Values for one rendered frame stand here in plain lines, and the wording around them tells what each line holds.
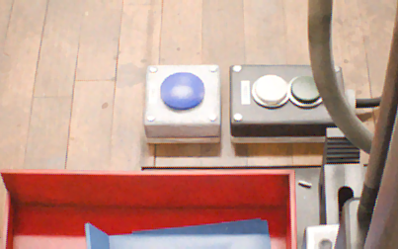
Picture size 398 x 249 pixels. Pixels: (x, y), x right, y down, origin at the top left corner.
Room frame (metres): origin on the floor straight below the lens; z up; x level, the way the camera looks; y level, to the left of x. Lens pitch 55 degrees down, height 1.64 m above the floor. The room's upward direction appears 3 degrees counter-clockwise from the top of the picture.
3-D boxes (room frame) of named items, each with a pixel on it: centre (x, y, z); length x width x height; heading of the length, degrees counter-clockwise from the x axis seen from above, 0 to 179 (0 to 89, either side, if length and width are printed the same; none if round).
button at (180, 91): (0.54, 0.01, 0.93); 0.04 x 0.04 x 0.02
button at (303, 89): (0.53, -0.10, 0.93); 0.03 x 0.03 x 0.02
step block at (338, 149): (0.42, -0.12, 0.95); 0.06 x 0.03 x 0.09; 177
